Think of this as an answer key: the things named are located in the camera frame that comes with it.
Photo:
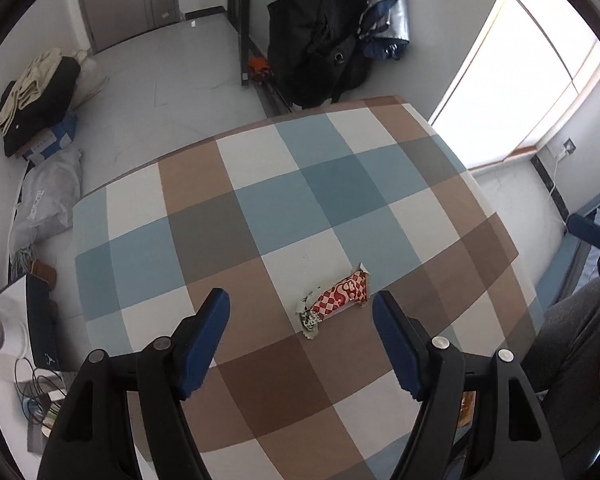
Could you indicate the black metal door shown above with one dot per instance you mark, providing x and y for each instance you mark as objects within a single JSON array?
[{"x": 240, "y": 25}]

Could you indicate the person's grey trousers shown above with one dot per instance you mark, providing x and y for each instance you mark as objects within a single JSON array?
[{"x": 575, "y": 330}]

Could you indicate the blue and white cardboard box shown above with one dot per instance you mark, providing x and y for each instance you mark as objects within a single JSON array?
[{"x": 55, "y": 137}]

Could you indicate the white utensil holder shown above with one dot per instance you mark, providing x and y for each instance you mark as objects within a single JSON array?
[{"x": 7, "y": 335}]

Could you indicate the white sack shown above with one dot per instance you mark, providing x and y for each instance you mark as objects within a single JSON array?
[{"x": 86, "y": 77}]

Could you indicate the black clothing pile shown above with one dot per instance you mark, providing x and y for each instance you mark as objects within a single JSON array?
[{"x": 45, "y": 105}]

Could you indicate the checkered tablecloth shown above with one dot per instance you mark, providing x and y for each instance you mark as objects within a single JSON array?
[{"x": 290, "y": 200}]

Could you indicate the grey door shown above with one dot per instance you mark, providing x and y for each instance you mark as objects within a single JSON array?
[{"x": 130, "y": 0}]

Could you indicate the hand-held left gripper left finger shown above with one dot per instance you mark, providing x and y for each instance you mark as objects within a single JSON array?
[{"x": 207, "y": 335}]

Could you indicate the red checkered snack wrapper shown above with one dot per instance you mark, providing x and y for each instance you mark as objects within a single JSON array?
[{"x": 340, "y": 295}]

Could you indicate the blue fringed cloth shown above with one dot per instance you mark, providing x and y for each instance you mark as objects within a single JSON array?
[{"x": 21, "y": 262}]

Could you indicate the white side cabinet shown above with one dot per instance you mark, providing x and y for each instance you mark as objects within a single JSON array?
[{"x": 37, "y": 320}]

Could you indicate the grey plastic bag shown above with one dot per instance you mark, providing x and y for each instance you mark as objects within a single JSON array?
[{"x": 45, "y": 200}]

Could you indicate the silver folded umbrella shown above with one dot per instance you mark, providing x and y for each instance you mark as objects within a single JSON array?
[{"x": 387, "y": 10}]

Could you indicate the black baseboard strip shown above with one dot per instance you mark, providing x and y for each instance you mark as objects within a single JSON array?
[{"x": 550, "y": 180}]

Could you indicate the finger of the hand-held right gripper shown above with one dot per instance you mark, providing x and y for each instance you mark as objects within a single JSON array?
[{"x": 592, "y": 231}]

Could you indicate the black hanging bag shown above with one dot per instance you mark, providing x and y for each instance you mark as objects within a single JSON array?
[{"x": 320, "y": 35}]

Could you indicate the wall outlet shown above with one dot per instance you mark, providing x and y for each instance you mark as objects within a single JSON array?
[{"x": 570, "y": 145}]

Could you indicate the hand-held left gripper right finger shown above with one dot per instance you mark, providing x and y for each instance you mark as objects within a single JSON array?
[{"x": 395, "y": 340}]

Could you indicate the orange object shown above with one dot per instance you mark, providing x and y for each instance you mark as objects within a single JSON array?
[{"x": 257, "y": 67}]

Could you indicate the white wardrobe with gold trim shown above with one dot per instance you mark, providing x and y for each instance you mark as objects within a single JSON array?
[{"x": 515, "y": 75}]

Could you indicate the brown wooden object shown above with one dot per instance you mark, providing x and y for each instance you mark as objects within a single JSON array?
[{"x": 44, "y": 272}]

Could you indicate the beige cloth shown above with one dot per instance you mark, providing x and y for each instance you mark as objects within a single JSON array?
[{"x": 27, "y": 85}]

